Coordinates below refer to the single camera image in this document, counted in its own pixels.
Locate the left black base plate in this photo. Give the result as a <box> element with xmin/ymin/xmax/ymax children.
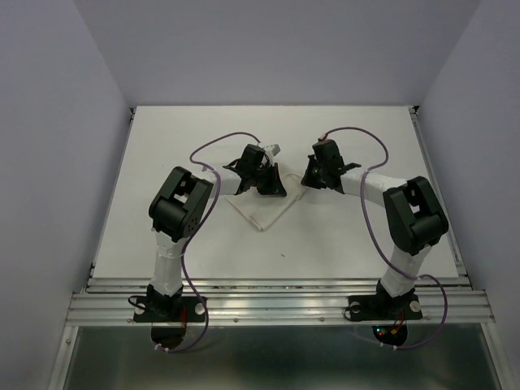
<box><xmin>128</xmin><ymin>295</ymin><xmax>206</xmax><ymax>323</ymax></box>

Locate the aluminium rail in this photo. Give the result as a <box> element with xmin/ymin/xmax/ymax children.
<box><xmin>408</xmin><ymin>106</ymin><xmax>473</xmax><ymax>288</ymax></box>
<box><xmin>66</xmin><ymin>275</ymin><xmax>495</xmax><ymax>327</ymax></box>

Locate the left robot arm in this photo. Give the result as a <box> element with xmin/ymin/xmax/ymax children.
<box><xmin>135</xmin><ymin>144</ymin><xmax>288</xmax><ymax>323</ymax></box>

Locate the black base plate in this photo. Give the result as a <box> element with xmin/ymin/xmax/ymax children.
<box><xmin>128</xmin><ymin>295</ymin><xmax>206</xmax><ymax>323</ymax></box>
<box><xmin>343</xmin><ymin>295</ymin><xmax>423</xmax><ymax>322</ymax></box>

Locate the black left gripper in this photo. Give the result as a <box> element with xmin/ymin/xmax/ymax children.
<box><xmin>250</xmin><ymin>163</ymin><xmax>286</xmax><ymax>197</ymax></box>

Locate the aluminium front rail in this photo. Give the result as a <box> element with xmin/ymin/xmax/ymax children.
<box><xmin>66</xmin><ymin>275</ymin><xmax>495</xmax><ymax>327</ymax></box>

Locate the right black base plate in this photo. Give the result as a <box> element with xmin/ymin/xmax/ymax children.
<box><xmin>343</xmin><ymin>295</ymin><xmax>423</xmax><ymax>322</ymax></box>

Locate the aluminium right side rail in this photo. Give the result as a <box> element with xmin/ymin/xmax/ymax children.
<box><xmin>408</xmin><ymin>106</ymin><xmax>473</xmax><ymax>288</ymax></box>

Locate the white cloth napkin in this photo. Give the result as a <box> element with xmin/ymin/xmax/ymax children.
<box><xmin>225</xmin><ymin>173</ymin><xmax>306</xmax><ymax>232</ymax></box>

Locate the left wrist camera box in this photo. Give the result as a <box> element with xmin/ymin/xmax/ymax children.
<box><xmin>258</xmin><ymin>142</ymin><xmax>280</xmax><ymax>161</ymax></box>

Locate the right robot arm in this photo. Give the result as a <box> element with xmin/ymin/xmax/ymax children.
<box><xmin>301</xmin><ymin>140</ymin><xmax>449</xmax><ymax>322</ymax></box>

